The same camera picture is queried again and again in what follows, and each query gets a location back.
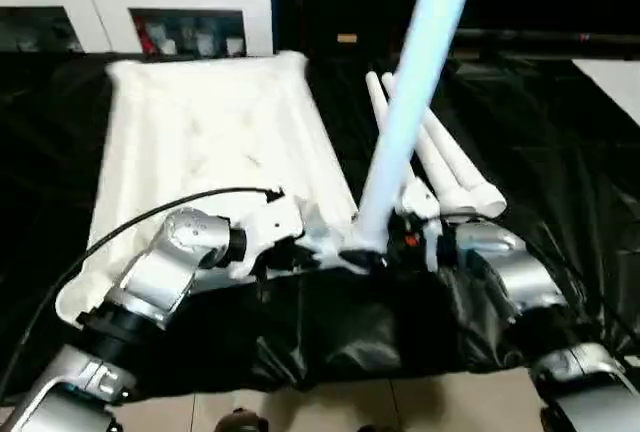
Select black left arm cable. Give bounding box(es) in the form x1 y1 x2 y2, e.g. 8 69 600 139
0 186 284 378

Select white plastic table leg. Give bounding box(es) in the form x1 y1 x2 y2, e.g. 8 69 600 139
364 70 459 208
380 73 484 206
349 0 485 253
422 101 507 219

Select long black bar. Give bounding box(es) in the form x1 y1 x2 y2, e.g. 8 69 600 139
454 26 640 46

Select white flat board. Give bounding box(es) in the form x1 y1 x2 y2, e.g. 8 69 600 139
572 59 640 128

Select black mat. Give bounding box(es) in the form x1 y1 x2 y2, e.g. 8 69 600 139
0 49 640 393

